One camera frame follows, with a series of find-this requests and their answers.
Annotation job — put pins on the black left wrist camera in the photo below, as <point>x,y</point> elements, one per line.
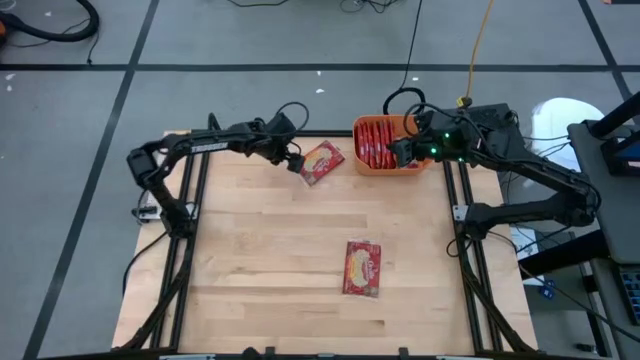
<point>281,124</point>

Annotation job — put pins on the black device with blue screen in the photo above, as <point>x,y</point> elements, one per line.
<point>615,155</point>

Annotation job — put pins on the black aluminium table frame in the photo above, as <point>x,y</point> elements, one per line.
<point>240,320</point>

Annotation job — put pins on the black slanted pole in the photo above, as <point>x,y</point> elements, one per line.
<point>620,112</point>

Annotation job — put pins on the small blue tag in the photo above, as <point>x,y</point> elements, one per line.
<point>547,290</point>

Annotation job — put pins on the white round object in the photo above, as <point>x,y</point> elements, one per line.
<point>565,120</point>

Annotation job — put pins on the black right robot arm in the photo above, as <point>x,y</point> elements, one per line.
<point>540,172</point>

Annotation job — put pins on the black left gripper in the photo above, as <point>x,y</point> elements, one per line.
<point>277,147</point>

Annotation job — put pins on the black perforated computer case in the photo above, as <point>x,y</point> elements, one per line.
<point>495,117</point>

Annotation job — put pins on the white paper sheet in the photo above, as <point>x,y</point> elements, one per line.
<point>525,247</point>

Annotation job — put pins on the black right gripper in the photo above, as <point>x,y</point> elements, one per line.
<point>445,137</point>

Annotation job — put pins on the dark keyboard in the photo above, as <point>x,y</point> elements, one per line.
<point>632,295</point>

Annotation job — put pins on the grey cart top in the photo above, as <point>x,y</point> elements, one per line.
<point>615,210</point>

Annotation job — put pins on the black desk leg frame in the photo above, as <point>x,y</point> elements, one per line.
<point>560,257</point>

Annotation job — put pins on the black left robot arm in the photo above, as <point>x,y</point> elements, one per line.
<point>200,145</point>

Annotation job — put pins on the orange plastic basket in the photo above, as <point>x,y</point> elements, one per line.
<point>390,172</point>

